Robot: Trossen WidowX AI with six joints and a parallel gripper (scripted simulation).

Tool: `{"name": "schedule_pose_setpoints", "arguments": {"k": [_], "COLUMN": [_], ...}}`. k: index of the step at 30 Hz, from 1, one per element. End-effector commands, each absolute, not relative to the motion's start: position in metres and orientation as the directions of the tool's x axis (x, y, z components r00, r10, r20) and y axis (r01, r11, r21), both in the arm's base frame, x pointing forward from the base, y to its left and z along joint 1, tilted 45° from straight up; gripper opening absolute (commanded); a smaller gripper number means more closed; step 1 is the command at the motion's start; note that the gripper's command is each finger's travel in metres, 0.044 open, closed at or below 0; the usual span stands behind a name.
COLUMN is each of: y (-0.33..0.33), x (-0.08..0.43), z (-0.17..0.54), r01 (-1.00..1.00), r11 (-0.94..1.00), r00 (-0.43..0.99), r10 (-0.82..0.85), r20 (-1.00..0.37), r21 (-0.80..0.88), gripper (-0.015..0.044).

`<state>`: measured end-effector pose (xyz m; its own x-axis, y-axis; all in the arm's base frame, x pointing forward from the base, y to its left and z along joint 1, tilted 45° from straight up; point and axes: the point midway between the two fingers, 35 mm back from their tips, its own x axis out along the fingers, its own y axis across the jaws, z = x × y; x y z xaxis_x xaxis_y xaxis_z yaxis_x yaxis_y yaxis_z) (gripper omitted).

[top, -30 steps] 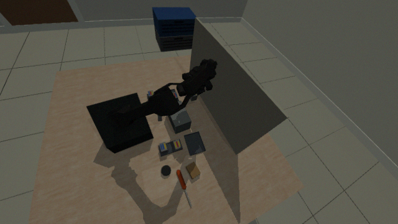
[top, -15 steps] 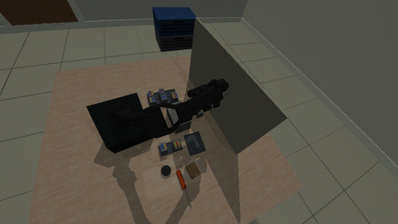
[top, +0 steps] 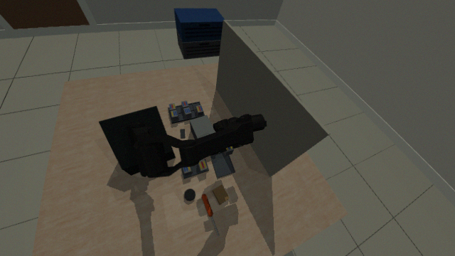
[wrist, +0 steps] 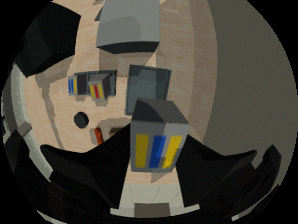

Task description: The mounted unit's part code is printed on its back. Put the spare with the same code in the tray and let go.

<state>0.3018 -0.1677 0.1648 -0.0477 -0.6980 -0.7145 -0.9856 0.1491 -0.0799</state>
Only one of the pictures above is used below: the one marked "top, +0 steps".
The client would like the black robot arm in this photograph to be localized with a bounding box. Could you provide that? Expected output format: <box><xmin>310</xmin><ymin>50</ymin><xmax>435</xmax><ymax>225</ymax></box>
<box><xmin>125</xmin><ymin>114</ymin><xmax>267</xmax><ymax>178</ymax></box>

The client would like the red-handled screwdriver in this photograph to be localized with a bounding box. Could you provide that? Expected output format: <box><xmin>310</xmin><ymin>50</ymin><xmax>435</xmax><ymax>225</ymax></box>
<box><xmin>202</xmin><ymin>194</ymin><xmax>219</xmax><ymax>236</ymax></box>

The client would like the dark grey flat panel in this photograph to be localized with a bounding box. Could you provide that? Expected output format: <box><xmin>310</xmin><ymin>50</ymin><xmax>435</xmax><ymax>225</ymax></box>
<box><xmin>216</xmin><ymin>20</ymin><xmax>331</xmax><ymax>177</ymax></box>

